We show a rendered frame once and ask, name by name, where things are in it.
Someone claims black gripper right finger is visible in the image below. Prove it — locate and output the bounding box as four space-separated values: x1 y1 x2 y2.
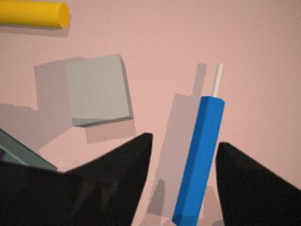
215 141 301 226

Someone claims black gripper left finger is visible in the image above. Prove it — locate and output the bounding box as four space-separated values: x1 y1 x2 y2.
0 133 153 226

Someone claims blue stylus with grey tip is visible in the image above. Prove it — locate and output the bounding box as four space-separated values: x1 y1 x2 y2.
172 62 226 226

